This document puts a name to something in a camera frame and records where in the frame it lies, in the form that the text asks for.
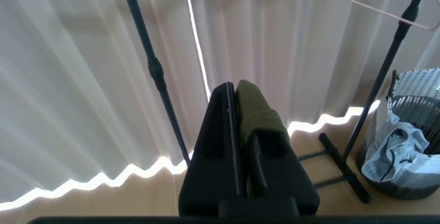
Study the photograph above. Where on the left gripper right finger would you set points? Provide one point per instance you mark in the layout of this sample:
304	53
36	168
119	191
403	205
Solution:
285	176

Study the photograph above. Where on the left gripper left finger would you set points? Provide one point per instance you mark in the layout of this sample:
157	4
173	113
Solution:
209	165

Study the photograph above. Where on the green shirt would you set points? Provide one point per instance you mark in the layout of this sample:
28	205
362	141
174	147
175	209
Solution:
254	110

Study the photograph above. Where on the black clothes rack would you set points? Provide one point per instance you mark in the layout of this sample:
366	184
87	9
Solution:
154	69

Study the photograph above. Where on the white laundry basket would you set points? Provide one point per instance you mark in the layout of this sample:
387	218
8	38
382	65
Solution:
419	79

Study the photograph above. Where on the pink clothes hanger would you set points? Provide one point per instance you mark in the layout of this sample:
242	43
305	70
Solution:
361	5

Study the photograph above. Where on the pale grey shorts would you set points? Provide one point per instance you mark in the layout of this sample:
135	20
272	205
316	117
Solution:
395	155

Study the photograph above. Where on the beige curtain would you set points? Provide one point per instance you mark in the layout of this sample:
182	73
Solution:
68	79

